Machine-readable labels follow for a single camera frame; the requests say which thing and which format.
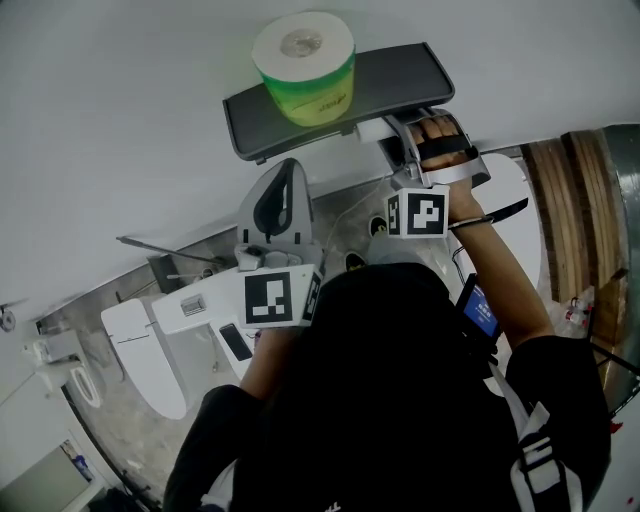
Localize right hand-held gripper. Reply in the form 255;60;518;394
377;112;492;240

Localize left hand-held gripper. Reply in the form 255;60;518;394
233;158;325;330

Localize green toilet paper roll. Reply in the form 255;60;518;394
251;10;357;128

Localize person's left forearm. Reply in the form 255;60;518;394
239;324;301;401

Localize person's right forearm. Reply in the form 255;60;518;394
447;177;556;351

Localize white toilet with square tank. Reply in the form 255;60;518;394
151;269;264;384

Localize white oval toilet black strip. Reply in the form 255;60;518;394
439;152;544;321

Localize white toilet with long lid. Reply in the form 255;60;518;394
100;298;189;421

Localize small white toilet open seat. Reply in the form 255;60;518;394
22;329;104;411

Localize person's right hand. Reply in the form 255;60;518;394
408;115;476;174

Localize thin wrist band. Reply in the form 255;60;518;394
446;213;496;230

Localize person's grey trousers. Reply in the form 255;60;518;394
367;232;421;269

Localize long black rod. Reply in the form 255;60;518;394
115;235;229;266

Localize black smartphone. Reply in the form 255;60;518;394
218;323;254;362

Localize stack of wooden planks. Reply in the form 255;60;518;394
519;130;624;304

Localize black device with blue screen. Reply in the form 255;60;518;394
453;273;503;366

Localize person's black shirt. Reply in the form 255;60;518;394
163;262;614;512

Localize dark green panel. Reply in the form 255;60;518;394
599;122;640;401

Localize wooden board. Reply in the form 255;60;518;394
589;267;631;401

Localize black metal stand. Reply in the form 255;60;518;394
584;299;640;416

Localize black bag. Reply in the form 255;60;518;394
99;487;166;512

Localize white cabinet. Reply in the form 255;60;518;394
0;369;109;512

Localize dark grey wall shelf holder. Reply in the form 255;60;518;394
222;41;456;165

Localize white cable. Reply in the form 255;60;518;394
319;174;389;266

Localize chrome wall roll holder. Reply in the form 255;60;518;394
0;299;29;334

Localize white and black bag strap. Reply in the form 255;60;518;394
487;362;586;512

